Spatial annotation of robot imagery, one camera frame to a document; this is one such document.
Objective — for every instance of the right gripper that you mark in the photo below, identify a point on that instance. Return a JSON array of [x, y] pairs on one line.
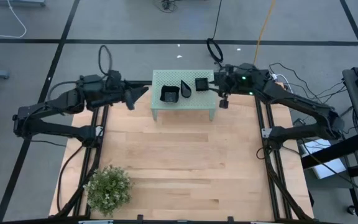
[[228, 81]]

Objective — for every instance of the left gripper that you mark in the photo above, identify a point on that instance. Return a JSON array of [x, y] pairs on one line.
[[115, 90]]

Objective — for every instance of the black square mini plate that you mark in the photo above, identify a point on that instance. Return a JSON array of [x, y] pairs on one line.
[[201, 84]]

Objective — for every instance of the black wavy mini plate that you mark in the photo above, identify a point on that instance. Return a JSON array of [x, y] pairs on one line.
[[169, 94]]

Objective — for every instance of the black teardrop mini plate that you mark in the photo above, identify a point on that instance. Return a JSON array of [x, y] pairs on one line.
[[185, 89]]

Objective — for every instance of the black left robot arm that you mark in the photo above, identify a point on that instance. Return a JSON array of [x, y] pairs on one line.
[[57, 132]]

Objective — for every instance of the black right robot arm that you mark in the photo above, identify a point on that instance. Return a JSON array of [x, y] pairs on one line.
[[297, 104]]

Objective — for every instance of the sage green perforated metal shelf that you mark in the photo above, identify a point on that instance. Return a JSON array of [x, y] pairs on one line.
[[197, 101]]

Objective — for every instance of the artificial green potted plant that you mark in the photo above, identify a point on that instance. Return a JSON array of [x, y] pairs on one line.
[[108, 190]]

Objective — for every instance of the white flat box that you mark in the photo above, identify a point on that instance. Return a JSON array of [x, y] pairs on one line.
[[325, 161]]

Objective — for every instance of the black stand beam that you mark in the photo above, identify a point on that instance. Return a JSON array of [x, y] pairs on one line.
[[334, 151]]

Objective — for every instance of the black caster wheel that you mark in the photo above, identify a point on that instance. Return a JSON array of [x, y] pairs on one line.
[[351, 210]]

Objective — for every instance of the black aluminium table frame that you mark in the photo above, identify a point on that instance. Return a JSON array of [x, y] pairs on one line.
[[259, 118]]

